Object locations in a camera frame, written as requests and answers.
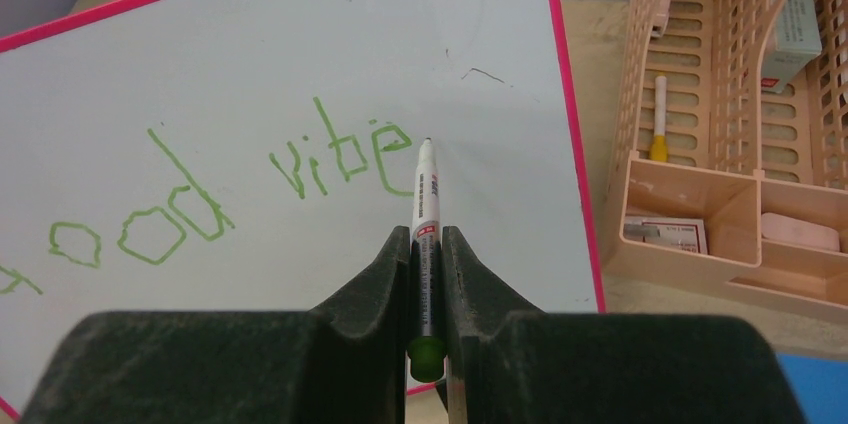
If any red-framed whiteboard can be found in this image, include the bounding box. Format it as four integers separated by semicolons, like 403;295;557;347
1;0;604;411

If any small white stick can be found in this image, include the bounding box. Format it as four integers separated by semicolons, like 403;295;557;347
649;74;669;162

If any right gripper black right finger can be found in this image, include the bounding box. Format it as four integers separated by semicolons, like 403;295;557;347
439;226;805;423

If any green capped marker pen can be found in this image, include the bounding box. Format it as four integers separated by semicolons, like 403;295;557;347
407;138;447;383

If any pink eraser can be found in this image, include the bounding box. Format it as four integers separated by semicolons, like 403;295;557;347
761;212;841;252

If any green staples box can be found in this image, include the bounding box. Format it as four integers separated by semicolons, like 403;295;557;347
761;0;822;93

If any blue notebook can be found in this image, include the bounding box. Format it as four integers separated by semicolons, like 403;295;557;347
777;354;848;424

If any orange plastic desk organizer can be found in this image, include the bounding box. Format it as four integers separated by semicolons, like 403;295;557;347
600;0;847;325

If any small pink stapler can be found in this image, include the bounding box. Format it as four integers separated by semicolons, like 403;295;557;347
650;0;671;39

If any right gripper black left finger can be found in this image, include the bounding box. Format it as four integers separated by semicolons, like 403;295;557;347
21;226;410;423

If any white box of staples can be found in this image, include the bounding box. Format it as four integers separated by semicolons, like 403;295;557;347
623;216;709;254

